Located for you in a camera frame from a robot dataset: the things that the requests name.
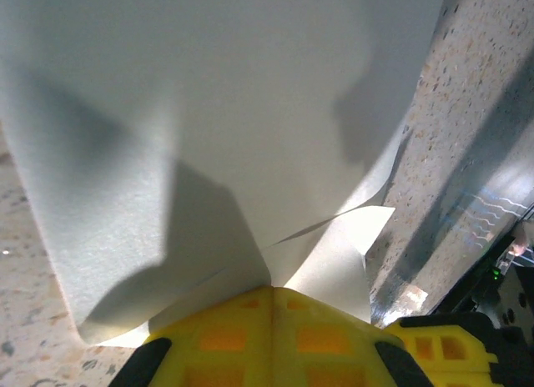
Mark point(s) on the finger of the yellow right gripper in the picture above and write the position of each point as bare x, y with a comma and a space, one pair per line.
454, 362

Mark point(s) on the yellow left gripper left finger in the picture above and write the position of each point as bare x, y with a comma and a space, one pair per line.
217, 353

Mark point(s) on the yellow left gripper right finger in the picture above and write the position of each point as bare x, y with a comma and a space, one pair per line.
329, 353

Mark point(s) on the white paper sheet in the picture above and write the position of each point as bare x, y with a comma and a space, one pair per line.
250, 112

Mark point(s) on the black controller with green light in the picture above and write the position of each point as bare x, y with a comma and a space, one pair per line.
495, 274

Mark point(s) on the pink round knob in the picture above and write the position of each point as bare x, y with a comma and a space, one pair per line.
519, 246

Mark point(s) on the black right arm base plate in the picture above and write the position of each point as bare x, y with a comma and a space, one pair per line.
475, 287

